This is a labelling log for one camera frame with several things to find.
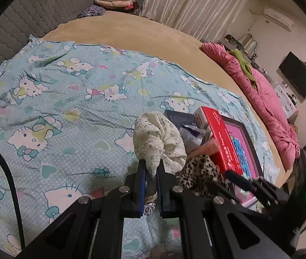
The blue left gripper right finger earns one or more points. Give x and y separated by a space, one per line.
163 189

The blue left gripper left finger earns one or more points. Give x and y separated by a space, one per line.
142 176

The white floral scrunchie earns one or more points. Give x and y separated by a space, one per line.
156 139

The leopard print scrunchie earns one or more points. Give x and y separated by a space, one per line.
198 174

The pink towel in plastic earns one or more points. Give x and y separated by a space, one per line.
209 148

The dark tray with pink book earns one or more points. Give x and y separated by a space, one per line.
244 148

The dark small box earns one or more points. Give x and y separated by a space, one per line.
180 119

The red tissue pack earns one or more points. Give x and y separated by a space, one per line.
226 157

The Hello Kitty teal cloth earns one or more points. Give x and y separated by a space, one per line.
67 120

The white drawer cabinet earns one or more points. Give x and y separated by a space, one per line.
286 103

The pink quilt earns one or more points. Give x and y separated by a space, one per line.
264 100

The tan bed blanket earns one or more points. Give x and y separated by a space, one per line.
130 32

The green garment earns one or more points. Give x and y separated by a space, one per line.
245 66

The cluttered dresser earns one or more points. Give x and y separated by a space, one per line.
246 45

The dark patterned pillow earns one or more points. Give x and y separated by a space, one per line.
91 11

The white curtain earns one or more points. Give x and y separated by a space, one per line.
202 19

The white air conditioner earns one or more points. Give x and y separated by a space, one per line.
279 18

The grey quilted headboard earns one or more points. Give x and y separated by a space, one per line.
26 21

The black wall television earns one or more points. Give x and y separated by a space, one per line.
294 69

